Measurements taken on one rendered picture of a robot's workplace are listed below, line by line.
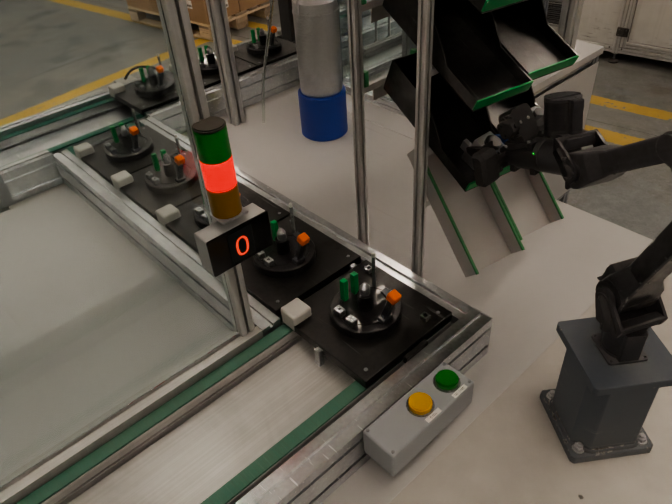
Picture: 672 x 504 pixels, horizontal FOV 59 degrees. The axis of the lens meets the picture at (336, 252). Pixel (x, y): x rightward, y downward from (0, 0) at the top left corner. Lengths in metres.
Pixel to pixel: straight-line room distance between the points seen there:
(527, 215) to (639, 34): 3.71
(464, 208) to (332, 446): 0.56
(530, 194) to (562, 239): 0.23
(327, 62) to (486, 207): 0.81
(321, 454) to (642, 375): 0.51
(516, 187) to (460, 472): 0.63
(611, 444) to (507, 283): 0.45
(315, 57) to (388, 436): 1.22
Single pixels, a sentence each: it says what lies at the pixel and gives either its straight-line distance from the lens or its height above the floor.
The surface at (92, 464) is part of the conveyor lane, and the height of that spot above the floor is 0.95.
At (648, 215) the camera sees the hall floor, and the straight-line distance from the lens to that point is 3.35.
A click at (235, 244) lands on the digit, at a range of 0.99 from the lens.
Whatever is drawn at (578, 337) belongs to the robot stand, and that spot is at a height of 1.06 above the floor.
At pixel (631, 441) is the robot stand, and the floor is 0.89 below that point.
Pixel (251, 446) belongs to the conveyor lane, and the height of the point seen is 0.92.
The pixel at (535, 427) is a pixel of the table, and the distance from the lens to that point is 1.18.
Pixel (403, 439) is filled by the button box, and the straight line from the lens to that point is 1.02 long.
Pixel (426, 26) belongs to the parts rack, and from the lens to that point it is 1.06.
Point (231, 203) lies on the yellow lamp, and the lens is 0.95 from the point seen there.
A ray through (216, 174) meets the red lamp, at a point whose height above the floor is 1.34.
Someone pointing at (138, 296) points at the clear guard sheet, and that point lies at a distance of 1.01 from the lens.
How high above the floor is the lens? 1.80
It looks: 39 degrees down
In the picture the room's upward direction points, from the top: 4 degrees counter-clockwise
